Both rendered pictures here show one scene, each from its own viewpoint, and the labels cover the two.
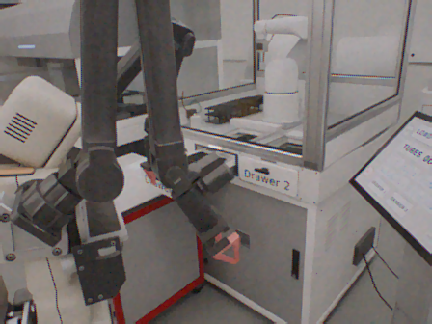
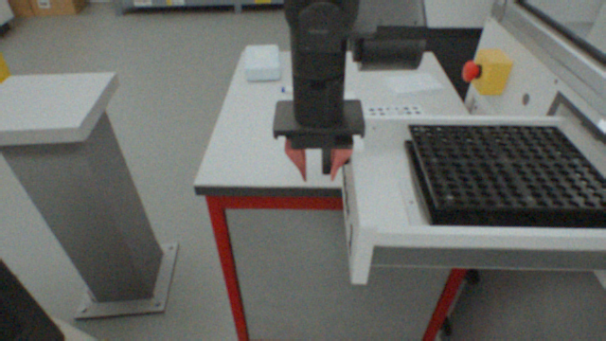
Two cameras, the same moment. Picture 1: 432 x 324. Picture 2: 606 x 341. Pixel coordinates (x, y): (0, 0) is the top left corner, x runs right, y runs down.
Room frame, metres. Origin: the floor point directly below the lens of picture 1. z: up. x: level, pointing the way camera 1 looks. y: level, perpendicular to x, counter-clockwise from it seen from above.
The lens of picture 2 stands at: (1.00, -0.01, 1.21)
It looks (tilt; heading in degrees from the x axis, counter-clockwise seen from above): 40 degrees down; 47
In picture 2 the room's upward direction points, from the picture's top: straight up
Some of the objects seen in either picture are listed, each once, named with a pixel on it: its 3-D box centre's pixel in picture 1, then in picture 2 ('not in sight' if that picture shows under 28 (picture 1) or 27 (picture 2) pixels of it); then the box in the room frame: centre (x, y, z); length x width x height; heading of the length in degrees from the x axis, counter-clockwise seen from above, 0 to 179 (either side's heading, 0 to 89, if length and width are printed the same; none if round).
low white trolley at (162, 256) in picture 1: (129, 241); (333, 210); (1.62, 0.51, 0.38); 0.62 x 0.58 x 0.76; 45
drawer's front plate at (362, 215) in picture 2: (162, 181); (352, 173); (1.32, 0.23, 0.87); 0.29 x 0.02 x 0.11; 45
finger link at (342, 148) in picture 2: not in sight; (321, 150); (1.27, 0.24, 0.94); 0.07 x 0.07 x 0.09; 45
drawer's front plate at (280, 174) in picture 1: (267, 175); not in sight; (1.33, -0.22, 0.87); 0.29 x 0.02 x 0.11; 45
